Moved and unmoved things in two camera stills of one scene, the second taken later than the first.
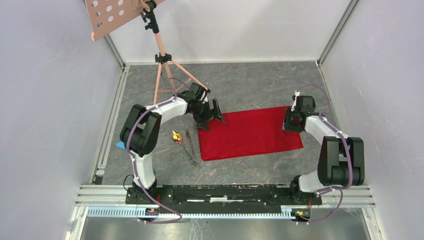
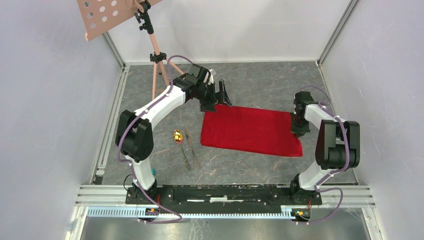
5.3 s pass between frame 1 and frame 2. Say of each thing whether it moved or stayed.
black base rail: stayed
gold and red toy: stayed
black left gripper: moved
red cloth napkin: moved
